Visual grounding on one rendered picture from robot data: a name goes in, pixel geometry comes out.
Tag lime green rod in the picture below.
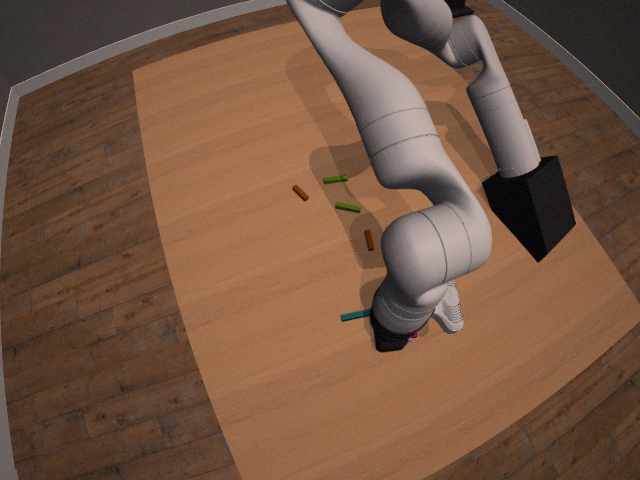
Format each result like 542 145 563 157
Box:
335 202 361 214
323 175 348 184

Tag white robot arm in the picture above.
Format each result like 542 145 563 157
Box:
286 0 541 320

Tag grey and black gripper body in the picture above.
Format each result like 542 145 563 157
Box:
370 279 464 352

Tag turquoise rod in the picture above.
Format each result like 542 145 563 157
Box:
341 309 371 322

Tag orange rod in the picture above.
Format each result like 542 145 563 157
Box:
292 184 309 202
364 230 374 251

